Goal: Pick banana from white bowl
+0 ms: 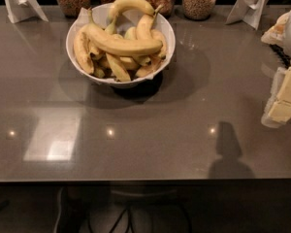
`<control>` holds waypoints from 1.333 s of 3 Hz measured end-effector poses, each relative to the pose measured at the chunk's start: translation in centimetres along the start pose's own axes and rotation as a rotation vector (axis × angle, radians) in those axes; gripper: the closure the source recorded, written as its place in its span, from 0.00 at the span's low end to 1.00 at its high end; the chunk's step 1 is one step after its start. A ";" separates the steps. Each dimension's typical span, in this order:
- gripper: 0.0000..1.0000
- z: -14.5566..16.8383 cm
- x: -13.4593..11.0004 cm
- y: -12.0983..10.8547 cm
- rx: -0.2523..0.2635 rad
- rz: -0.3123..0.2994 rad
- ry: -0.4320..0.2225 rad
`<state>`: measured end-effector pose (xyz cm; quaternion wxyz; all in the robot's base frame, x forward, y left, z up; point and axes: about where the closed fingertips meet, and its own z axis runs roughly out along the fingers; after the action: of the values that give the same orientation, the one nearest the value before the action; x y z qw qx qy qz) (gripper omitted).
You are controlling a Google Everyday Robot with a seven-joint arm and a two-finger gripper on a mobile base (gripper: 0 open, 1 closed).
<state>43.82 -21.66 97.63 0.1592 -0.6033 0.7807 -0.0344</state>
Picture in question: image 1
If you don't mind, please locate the white paper stand right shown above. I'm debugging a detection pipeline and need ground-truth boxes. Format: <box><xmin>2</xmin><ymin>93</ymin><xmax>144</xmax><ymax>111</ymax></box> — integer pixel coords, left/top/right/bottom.
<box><xmin>226</xmin><ymin>0</ymin><xmax>269</xmax><ymax>30</ymax></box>

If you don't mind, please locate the right upright yellow banana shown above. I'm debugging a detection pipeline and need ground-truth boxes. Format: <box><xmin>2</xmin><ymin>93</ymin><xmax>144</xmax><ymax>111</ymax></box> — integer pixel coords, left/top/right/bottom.
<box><xmin>136</xmin><ymin>5</ymin><xmax>163</xmax><ymax>40</ymax></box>

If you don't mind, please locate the white bowl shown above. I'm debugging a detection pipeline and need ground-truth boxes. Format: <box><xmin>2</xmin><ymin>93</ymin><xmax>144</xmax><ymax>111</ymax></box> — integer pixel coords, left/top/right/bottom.
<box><xmin>66</xmin><ymin>9</ymin><xmax>176</xmax><ymax>88</ymax></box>

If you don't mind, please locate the lower middle yellow banana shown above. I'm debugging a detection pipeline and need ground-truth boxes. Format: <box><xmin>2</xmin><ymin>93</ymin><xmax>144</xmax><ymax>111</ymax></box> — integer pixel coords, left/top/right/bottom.
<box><xmin>106</xmin><ymin>53</ymin><xmax>131</xmax><ymax>82</ymax></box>

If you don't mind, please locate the far right yellow banana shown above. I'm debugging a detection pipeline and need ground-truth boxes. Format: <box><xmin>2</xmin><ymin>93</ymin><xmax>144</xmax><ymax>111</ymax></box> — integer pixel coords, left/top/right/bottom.
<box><xmin>150</xmin><ymin>28</ymin><xmax>169</xmax><ymax>60</ymax></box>

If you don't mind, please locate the large front yellow banana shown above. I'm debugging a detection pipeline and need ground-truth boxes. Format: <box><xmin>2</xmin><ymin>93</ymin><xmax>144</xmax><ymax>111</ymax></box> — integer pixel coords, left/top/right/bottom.
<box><xmin>85</xmin><ymin>9</ymin><xmax>163</xmax><ymax>56</ymax></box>

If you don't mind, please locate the left yellow banana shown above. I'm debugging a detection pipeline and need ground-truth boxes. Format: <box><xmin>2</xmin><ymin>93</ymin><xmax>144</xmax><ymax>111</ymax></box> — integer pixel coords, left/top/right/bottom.
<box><xmin>73</xmin><ymin>27</ymin><xmax>94</xmax><ymax>74</ymax></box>

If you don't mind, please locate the top curved yellow banana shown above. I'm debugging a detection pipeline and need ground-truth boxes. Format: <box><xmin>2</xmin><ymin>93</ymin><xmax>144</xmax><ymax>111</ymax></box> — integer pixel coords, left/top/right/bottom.
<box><xmin>107</xmin><ymin>0</ymin><xmax>154</xmax><ymax>22</ymax></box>

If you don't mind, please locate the white paper stand left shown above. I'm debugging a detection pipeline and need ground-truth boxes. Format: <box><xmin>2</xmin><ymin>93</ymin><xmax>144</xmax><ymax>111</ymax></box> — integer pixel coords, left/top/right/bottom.
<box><xmin>5</xmin><ymin>0</ymin><xmax>48</xmax><ymax>23</ymax></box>

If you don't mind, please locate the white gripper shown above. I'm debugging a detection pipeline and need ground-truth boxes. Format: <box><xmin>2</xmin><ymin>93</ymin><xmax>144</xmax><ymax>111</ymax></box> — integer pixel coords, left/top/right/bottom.
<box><xmin>261</xmin><ymin>10</ymin><xmax>291</xmax><ymax>128</ymax></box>

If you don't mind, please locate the white paper stand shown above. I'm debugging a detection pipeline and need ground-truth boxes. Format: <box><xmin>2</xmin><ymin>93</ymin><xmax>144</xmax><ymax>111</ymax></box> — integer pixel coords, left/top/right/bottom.
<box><xmin>5</xmin><ymin>0</ymin><xmax>48</xmax><ymax>23</ymax></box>
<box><xmin>226</xmin><ymin>0</ymin><xmax>269</xmax><ymax>30</ymax></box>

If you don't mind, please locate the glass jar of grains right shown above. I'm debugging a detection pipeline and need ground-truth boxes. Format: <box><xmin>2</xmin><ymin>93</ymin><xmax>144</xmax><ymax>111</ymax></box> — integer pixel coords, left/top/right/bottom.
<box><xmin>182</xmin><ymin>0</ymin><xmax>216</xmax><ymax>20</ymax></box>

